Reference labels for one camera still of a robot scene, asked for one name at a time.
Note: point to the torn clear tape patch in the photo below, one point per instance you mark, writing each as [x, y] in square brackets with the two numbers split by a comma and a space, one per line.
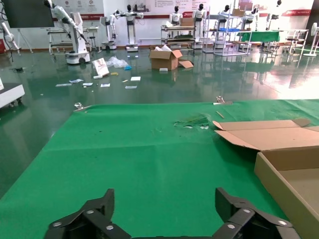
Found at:
[194, 122]

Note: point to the cardboard box on shelf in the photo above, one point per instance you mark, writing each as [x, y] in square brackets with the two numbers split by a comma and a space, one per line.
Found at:
[238, 13]

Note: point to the black display screen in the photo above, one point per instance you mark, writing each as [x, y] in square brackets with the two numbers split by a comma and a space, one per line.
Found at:
[30, 13]

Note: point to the white humanoid robot black head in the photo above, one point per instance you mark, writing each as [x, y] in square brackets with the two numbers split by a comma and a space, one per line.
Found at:
[176, 17]
[199, 22]
[253, 16]
[272, 16]
[226, 11]

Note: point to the flat white box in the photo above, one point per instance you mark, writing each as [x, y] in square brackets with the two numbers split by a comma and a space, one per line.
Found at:
[135, 78]

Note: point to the small wooden stick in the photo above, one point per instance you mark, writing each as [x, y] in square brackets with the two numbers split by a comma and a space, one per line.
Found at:
[220, 114]

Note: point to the white workbench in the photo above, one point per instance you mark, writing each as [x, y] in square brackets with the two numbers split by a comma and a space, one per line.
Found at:
[57, 37]

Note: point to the small white box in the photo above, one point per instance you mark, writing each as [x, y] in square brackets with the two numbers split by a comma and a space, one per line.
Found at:
[163, 70]

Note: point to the table with green cover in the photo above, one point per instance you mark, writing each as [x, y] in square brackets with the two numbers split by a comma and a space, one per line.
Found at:
[259, 36]

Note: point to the white equipment base with casters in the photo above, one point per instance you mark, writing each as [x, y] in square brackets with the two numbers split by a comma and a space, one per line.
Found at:
[11, 93]

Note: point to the white metal shelf rack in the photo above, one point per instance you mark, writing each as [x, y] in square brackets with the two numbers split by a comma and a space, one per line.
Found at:
[224, 37]

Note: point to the white industrial robot arm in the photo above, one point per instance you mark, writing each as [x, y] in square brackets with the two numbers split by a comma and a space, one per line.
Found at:
[8, 37]

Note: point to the blue crumpled item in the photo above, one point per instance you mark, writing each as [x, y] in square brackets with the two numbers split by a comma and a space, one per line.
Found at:
[127, 67]

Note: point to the black stool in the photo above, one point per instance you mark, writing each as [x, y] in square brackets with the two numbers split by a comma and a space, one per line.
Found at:
[92, 37]

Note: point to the large open cardboard carton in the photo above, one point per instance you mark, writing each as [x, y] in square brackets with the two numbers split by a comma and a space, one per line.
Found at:
[162, 62]

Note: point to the metal trolley rack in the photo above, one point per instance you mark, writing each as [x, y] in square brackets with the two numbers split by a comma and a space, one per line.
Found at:
[178, 37]

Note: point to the clear plastic bag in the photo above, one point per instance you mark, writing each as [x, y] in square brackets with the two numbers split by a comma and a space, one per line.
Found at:
[115, 62]

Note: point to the white mobile robot with column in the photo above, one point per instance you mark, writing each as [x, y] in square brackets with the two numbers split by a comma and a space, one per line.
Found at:
[109, 32]

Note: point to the white and red paper bag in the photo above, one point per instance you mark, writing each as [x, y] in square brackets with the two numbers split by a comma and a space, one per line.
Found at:
[101, 67]

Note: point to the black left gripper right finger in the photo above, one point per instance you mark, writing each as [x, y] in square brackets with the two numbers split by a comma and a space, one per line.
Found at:
[246, 219]

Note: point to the open brown cardboard mailer box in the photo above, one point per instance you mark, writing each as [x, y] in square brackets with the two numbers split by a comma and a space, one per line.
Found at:
[274, 139]

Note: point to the green table cloth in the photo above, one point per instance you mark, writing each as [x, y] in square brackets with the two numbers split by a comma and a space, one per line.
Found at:
[149, 161]

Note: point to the humanoid robot with outstretched arms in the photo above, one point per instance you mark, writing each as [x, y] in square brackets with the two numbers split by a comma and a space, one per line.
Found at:
[130, 25]

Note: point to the white mobile robot with arm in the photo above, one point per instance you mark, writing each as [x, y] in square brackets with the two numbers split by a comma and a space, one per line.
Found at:
[77, 42]

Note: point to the metal table clamp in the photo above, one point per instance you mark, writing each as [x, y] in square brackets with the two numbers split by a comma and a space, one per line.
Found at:
[220, 101]
[80, 107]

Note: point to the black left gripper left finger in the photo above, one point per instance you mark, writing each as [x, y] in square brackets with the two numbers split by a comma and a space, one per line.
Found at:
[92, 219]

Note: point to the cardboard box on trolley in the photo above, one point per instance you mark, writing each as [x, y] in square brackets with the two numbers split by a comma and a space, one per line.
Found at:
[187, 22]

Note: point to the white standing fan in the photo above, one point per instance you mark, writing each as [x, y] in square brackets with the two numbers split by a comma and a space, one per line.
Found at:
[314, 30]

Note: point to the white paper sheet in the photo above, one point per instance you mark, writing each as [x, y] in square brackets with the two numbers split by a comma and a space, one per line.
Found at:
[63, 84]
[130, 87]
[76, 81]
[87, 84]
[105, 85]

